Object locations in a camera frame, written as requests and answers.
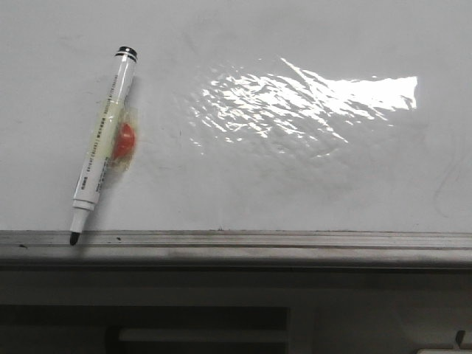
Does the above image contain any white whiteboard marker pen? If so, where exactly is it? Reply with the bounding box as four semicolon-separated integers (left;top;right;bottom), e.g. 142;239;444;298
69;46;138;246

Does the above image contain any grey cabinet below whiteboard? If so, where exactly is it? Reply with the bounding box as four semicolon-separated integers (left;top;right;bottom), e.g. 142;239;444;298
1;268;471;353

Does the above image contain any aluminium whiteboard tray rail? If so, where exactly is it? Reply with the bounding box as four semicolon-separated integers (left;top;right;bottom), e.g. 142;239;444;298
1;230;471;269

